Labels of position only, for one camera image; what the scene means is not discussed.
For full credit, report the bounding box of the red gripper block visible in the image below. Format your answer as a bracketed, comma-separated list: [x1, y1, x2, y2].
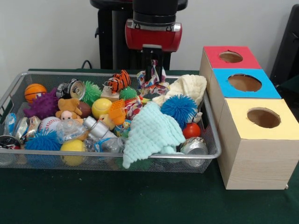
[125, 19, 183, 82]

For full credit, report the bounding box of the cream knitted cloth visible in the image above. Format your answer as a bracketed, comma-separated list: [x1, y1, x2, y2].
[152, 74, 207, 108]

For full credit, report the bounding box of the mint knitted cloth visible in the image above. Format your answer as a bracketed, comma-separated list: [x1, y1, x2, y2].
[122, 101, 186, 169]

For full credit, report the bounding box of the silver mesh bin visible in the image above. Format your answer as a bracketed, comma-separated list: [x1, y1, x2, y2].
[0, 71, 222, 175]

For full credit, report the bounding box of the wooden box with three holes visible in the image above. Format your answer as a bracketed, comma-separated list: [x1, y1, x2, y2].
[199, 46, 299, 190]

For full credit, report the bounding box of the tiger striped toy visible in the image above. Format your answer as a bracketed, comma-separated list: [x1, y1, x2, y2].
[106, 69, 131, 94]

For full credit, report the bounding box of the blue spiky ball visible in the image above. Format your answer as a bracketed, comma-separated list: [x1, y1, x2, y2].
[24, 129, 63, 151]
[160, 94, 198, 123]

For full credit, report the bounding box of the green spiky ball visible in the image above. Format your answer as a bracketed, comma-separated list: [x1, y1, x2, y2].
[81, 81, 103, 107]

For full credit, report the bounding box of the red ball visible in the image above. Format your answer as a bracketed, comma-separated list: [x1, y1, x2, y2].
[182, 122, 201, 140]

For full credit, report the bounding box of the yellow ball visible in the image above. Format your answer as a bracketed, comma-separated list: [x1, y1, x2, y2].
[60, 139, 87, 167]

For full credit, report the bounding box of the purple spiky ball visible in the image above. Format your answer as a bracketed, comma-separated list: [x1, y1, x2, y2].
[23, 88, 59, 120]

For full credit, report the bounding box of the small orange basketball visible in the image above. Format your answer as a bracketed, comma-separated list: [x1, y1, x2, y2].
[24, 83, 47, 104]

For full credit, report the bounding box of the dark green side table cloth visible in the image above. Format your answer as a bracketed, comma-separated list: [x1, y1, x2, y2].
[277, 74, 299, 100]

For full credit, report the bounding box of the dark green tablecloth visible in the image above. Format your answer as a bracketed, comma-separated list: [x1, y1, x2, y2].
[0, 68, 299, 224]

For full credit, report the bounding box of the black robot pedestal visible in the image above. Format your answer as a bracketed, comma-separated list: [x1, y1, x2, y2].
[90, 0, 189, 70]

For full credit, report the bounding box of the black frame stand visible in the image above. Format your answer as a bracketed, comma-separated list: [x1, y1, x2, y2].
[270, 4, 299, 82]

